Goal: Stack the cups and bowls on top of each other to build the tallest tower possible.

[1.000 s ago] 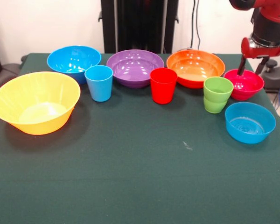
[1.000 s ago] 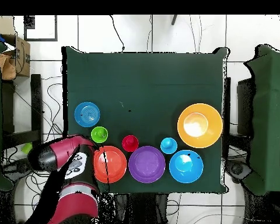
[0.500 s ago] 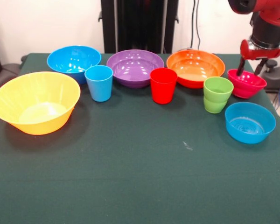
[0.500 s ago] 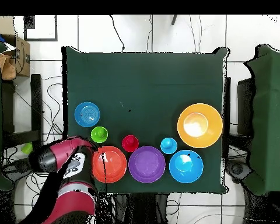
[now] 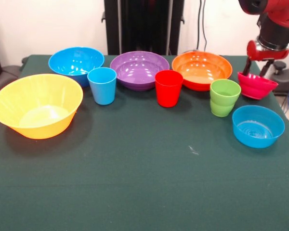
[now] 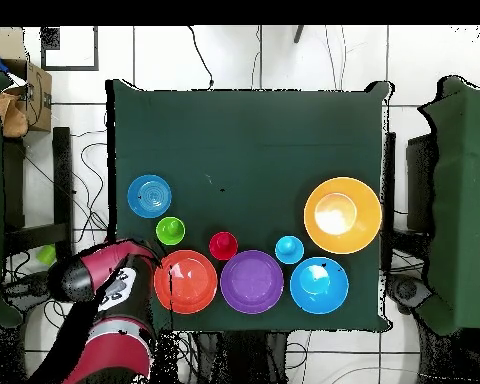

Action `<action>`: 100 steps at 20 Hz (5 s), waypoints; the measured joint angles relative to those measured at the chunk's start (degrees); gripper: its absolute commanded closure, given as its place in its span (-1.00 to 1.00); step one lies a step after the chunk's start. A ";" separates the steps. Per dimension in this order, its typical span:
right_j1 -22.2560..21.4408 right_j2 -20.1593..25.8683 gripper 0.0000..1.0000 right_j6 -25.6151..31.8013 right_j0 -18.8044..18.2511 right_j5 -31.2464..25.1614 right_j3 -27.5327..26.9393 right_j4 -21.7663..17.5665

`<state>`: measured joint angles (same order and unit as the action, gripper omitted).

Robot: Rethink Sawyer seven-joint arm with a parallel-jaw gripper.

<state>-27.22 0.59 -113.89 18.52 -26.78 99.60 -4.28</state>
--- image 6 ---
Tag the orange bowl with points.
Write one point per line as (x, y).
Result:
(192, 288)

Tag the purple bowl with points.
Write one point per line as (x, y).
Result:
(252, 282)

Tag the black metal frame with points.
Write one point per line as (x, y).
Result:
(62, 180)

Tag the large blue bowl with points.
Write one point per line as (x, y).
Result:
(328, 300)

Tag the dark grey rod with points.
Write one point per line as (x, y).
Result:
(298, 34)

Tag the red cup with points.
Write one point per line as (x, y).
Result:
(223, 246)

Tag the cardboard box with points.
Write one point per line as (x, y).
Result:
(40, 100)

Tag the brown paper bag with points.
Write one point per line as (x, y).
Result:
(12, 120)

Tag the light green plastic cup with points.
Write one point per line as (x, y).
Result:
(46, 254)

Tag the grey square frame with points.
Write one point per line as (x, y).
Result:
(50, 40)

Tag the dark green tablecloth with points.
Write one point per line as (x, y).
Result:
(244, 140)

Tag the large yellow bowl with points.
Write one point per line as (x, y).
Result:
(364, 236)

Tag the blue cup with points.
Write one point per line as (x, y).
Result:
(289, 250)

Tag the small blue bowl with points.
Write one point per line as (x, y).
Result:
(149, 196)

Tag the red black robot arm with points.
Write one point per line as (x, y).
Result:
(112, 356)

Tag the black box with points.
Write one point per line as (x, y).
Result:
(420, 180)

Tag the dark grey caster foot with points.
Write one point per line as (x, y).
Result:
(24, 288)
(407, 290)

